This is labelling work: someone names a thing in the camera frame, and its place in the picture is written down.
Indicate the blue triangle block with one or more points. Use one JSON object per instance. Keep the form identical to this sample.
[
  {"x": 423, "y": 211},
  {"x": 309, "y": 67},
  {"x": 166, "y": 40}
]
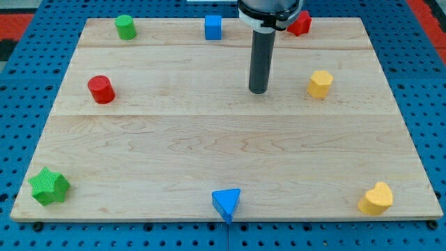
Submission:
[{"x": 226, "y": 202}]

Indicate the blue cube block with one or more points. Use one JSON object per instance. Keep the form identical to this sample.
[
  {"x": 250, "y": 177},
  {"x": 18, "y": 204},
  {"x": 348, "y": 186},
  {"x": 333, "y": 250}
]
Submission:
[{"x": 213, "y": 27}]

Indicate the red star block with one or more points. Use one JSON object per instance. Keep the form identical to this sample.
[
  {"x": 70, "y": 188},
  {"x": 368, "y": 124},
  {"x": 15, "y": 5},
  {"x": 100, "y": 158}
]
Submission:
[{"x": 302, "y": 24}]

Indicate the yellow hexagon block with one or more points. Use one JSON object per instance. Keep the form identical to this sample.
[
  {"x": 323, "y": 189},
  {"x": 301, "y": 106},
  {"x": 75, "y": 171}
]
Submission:
[{"x": 319, "y": 84}]

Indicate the green cylinder block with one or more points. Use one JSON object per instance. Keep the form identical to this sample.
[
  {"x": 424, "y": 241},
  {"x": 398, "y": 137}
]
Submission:
[{"x": 125, "y": 27}]

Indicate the robot arm with grey rod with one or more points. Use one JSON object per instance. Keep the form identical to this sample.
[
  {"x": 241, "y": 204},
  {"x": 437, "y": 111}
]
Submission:
[{"x": 266, "y": 17}]

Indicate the green star block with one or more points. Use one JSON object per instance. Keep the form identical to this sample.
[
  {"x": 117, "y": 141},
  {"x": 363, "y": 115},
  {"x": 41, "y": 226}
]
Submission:
[{"x": 49, "y": 187}]

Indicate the wooden board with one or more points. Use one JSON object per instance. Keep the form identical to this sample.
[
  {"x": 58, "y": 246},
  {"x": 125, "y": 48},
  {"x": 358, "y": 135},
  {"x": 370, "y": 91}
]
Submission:
[{"x": 183, "y": 124}]

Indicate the red cylinder block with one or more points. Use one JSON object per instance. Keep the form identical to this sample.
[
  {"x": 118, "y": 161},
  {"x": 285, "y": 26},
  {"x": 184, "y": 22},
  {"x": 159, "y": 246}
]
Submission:
[{"x": 101, "y": 89}]

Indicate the yellow heart block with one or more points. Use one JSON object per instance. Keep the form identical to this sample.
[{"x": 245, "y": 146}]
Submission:
[{"x": 377, "y": 200}]

